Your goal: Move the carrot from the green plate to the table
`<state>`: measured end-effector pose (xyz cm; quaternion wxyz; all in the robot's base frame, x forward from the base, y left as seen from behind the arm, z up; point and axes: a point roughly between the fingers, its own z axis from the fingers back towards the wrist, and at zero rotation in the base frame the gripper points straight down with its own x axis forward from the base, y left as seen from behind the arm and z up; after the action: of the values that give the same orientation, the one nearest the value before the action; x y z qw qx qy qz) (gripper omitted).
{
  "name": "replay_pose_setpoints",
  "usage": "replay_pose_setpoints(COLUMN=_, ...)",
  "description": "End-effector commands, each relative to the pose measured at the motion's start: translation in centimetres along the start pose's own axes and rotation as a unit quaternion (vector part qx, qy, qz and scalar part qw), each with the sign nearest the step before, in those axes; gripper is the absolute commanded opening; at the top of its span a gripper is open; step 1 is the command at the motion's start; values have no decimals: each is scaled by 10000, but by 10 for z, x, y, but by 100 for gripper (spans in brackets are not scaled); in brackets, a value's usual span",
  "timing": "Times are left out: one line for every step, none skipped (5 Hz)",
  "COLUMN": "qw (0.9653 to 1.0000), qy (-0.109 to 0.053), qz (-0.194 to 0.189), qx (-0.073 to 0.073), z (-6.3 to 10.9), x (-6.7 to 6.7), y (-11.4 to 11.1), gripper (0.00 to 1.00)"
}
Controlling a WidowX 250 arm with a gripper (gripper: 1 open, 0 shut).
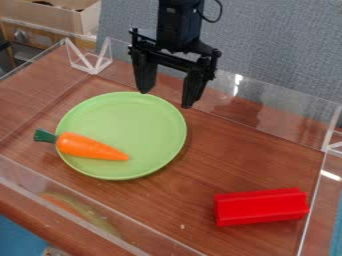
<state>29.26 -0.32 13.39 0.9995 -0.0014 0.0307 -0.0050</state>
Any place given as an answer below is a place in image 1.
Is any clear acrylic triangle bracket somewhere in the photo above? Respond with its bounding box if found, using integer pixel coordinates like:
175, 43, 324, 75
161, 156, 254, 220
66, 38, 113, 75

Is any cardboard box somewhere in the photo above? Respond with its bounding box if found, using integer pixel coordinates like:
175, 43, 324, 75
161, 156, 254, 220
0, 0, 102, 34

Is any orange toy carrot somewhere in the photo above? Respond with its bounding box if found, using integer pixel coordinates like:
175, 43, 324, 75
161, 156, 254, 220
34, 129, 130, 161

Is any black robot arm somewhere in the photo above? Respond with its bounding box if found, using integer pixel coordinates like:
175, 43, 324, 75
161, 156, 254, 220
129, 0, 222, 108

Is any red plastic block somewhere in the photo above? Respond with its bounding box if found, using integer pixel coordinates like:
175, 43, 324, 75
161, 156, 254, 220
214, 188, 310, 226

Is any clear acrylic enclosure wall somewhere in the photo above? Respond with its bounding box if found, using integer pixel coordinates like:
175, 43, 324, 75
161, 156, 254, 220
0, 43, 342, 256

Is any wooden shelf with knob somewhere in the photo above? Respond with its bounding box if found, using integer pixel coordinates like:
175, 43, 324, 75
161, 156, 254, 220
0, 18, 97, 81

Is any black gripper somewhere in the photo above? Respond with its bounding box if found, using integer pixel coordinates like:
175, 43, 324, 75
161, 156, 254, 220
129, 28, 222, 108

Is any green plate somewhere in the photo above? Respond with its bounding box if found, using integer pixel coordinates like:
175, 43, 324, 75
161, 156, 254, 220
56, 92, 187, 180

